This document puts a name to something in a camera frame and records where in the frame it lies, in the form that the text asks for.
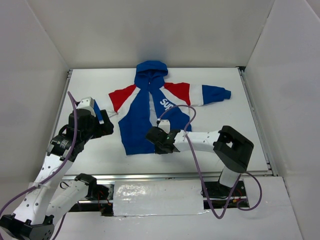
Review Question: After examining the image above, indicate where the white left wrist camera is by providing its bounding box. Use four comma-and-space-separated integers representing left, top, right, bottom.
76, 97, 96, 117

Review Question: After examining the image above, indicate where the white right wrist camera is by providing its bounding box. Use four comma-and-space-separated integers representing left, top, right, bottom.
157, 119, 171, 133

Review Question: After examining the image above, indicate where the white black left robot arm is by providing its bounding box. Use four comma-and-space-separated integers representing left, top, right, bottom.
0, 109, 114, 240

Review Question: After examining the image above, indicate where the blue red white hooded jacket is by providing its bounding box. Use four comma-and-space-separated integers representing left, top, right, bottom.
104, 60, 232, 155

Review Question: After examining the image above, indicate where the aluminium right side rail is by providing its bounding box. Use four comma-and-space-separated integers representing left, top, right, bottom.
236, 66, 279, 177

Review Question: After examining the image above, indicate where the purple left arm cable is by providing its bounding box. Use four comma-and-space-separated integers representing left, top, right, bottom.
0, 91, 83, 240

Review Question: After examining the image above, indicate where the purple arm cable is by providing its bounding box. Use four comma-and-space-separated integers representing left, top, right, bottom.
0, 91, 83, 240
157, 104, 263, 220

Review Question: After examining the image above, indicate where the aluminium left side rail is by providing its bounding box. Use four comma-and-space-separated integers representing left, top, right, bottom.
50, 69, 73, 138

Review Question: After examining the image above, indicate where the aluminium front frame rail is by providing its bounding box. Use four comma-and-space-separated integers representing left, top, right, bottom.
62, 170, 273, 182

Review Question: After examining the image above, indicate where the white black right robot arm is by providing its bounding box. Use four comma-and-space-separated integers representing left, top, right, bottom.
145, 125, 254, 196

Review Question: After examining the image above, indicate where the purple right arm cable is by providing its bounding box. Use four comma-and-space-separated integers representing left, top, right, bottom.
157, 104, 263, 220

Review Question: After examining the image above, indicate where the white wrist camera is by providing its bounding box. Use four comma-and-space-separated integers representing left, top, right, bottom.
157, 119, 171, 133
76, 97, 96, 117

